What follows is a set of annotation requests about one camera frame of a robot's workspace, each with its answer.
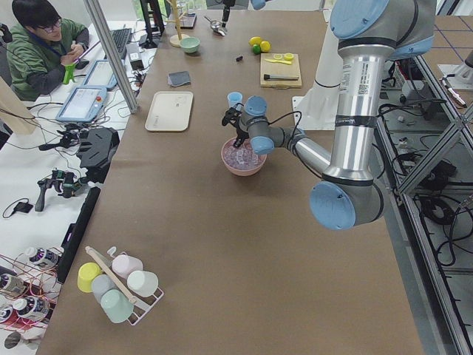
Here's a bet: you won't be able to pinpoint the grey cup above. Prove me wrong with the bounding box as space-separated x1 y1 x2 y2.
91 274 116 303

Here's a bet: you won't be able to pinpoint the black keyboard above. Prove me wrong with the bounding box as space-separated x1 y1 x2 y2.
110 27 132 59

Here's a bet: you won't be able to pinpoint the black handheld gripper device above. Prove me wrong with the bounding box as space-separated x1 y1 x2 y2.
35 169 89 212

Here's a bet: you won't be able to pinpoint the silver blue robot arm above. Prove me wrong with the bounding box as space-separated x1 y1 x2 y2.
222 1 436 230

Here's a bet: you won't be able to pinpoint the yellow lemon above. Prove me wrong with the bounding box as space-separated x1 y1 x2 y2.
248 36 262 47
259 41 271 53

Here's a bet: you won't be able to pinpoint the yellow lemon left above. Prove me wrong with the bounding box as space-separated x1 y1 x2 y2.
259 41 271 53

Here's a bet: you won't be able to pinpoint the yellow cup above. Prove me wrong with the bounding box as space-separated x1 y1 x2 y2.
77 262 102 293

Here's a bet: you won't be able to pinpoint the mint green bowl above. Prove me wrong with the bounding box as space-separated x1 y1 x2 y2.
180 37 200 54

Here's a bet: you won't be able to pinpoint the pink cup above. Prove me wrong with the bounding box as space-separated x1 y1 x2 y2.
112 254 143 279

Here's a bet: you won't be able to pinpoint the yellow plastic knife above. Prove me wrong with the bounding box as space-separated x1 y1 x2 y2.
264 58 293 65

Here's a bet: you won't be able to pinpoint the yellow lemon upper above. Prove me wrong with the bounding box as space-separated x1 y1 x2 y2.
248 36 262 47

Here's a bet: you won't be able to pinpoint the light blue cup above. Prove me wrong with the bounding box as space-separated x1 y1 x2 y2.
227 92 243 108

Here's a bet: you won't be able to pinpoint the blue teach pendant near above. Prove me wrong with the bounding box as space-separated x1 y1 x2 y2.
55 85 107 123

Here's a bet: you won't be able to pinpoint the wooden cup tree stand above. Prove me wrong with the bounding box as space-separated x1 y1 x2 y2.
166 0 188 47

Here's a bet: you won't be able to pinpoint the steel muddler black tip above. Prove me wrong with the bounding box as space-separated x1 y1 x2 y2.
263 74 299 81

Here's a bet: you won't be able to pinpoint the white cup rack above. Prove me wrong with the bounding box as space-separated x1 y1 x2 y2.
85 246 165 326

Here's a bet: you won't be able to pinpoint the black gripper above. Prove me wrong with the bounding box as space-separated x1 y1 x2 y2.
222 107 248 148

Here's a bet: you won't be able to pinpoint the cream rabbit tray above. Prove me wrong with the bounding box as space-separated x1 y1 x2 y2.
144 91 194 132

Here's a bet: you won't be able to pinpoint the clear ice cubes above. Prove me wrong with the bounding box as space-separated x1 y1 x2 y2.
222 141 266 171

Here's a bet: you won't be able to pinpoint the wooden cutting board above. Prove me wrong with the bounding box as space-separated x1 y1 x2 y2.
260 53 302 89

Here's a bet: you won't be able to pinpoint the blue teach pendant far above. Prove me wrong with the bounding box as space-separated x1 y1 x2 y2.
83 59 117 90

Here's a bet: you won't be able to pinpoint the pink bowl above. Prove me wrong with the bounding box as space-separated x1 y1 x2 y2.
221 137 267 177

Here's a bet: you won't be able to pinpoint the blue teach pendant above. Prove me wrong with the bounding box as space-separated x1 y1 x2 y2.
55 85 107 123
83 59 117 90

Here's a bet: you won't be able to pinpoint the green lime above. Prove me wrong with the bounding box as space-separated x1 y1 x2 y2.
252 44 262 55

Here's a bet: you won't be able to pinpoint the mint cup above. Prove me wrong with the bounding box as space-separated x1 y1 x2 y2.
101 289 134 323

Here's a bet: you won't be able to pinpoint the grey folded cloth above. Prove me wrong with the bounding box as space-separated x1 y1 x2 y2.
168 71 191 87

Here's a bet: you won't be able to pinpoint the white cup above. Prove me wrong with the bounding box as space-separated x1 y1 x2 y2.
127 270 159 297

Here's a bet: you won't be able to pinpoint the steel ice scoop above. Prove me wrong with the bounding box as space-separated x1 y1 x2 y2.
204 16 227 37

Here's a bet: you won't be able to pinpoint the seated person green jacket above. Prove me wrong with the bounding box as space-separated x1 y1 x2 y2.
7 1 89 101

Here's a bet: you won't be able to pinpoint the aluminium frame post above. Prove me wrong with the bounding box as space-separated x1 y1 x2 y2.
84 0 138 114

